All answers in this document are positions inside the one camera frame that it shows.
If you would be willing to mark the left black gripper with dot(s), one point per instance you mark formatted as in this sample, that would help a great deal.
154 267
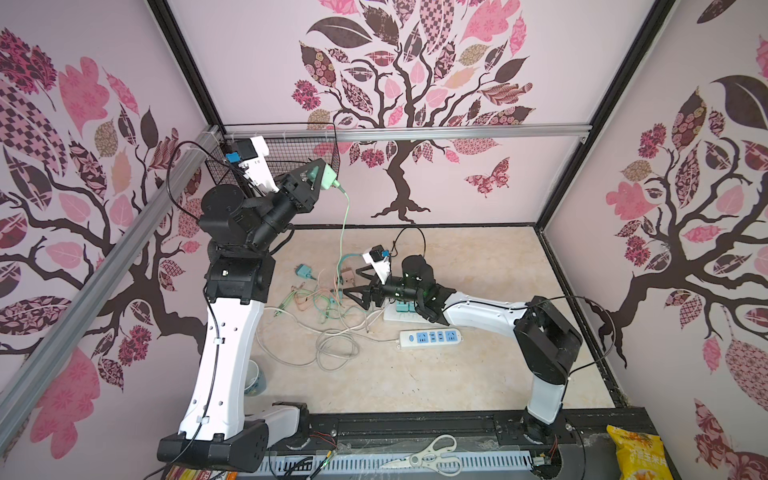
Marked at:
289 187

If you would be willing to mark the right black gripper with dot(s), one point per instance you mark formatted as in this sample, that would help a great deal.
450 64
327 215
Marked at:
364 291

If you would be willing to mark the green charger plug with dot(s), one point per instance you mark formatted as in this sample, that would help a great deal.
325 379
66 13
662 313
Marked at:
323 177

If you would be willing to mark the long multicolour power strip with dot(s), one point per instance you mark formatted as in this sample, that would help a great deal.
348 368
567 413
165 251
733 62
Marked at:
391 315

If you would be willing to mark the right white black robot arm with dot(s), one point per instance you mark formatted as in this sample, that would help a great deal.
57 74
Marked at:
548 342

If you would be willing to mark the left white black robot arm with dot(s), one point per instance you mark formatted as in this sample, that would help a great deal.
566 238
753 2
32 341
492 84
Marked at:
215 432

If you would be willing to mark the small blue-socket power strip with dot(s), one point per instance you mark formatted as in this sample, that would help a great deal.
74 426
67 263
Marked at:
429 338

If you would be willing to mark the teal charger on table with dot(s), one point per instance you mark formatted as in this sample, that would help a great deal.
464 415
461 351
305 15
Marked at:
305 271

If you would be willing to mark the white mug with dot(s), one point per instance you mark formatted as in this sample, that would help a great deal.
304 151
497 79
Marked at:
255 383

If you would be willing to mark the red yellow snack packet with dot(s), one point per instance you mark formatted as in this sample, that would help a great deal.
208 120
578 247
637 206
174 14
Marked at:
182 473

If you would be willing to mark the yellow snack bag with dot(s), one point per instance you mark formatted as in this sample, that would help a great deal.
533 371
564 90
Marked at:
640 456

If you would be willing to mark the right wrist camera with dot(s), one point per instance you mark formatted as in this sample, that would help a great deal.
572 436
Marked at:
380 260

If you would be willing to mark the black wire basket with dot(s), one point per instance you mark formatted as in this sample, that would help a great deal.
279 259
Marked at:
291 144

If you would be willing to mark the black mounting rail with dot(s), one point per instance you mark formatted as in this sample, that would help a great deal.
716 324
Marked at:
506 427

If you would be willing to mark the white handled scissors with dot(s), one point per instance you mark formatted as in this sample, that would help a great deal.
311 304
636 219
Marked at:
437 457

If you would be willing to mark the white slotted cable duct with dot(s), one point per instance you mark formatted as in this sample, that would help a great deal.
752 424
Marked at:
359 464

